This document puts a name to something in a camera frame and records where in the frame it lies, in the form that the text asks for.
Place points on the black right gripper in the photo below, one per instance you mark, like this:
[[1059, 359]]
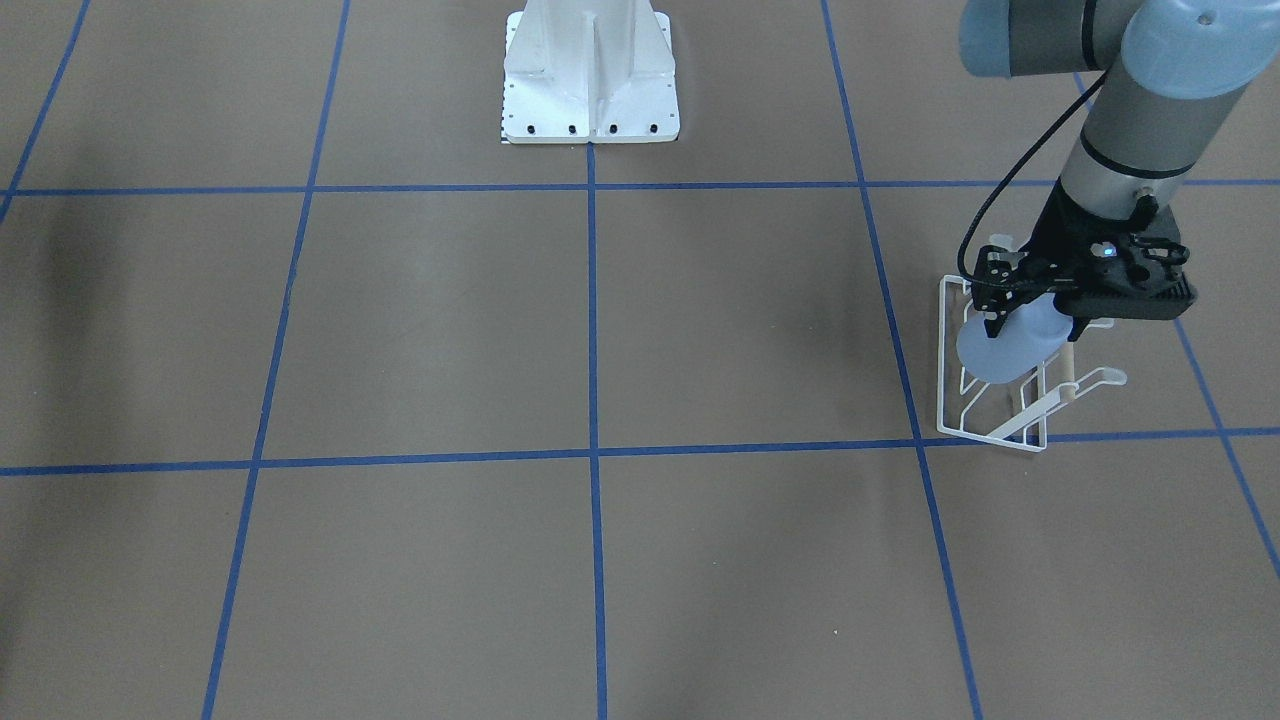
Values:
[[1057, 237]]

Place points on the light blue plastic cup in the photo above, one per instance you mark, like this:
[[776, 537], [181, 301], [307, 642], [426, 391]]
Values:
[[1031, 334]]

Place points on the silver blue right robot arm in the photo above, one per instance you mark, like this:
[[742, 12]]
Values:
[[1169, 74]]

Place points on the white wire cup holder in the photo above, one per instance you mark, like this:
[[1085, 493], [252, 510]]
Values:
[[1012, 415]]

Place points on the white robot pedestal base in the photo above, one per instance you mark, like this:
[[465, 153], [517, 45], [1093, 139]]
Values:
[[589, 72]]

